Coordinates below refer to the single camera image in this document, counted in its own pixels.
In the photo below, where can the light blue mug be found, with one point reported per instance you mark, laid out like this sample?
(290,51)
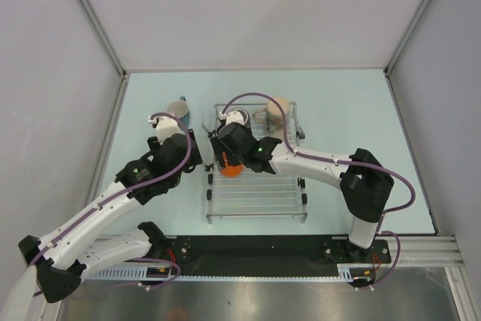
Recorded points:
(181,110)

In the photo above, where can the orange mug black handle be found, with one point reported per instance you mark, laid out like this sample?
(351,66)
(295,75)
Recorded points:
(230,170)

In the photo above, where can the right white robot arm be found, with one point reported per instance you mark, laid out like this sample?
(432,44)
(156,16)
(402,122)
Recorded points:
(359,177)

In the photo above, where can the white slotted cable duct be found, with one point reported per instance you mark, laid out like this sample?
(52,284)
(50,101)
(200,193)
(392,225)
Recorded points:
(289,273)

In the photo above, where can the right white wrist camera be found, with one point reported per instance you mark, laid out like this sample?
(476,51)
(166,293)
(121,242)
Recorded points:
(221,119)

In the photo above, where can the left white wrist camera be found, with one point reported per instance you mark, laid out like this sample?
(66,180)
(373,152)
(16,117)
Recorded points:
(165,127)

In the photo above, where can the beige printed mug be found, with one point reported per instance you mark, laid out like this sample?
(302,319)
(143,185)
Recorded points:
(271,116)

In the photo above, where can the dark grey mug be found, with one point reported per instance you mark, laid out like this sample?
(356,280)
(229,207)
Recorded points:
(239,116)

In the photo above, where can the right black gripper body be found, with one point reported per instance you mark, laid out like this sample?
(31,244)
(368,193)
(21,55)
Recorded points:
(234,158)

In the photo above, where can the metal wire dish rack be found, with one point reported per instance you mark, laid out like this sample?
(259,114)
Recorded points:
(258,194)

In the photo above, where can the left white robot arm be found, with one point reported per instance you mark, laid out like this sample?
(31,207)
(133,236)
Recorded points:
(65,257)

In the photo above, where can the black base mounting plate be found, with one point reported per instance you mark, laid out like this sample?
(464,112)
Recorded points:
(263,251)

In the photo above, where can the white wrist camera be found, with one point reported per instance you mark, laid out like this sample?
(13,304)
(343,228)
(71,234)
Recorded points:
(221,119)
(165,127)

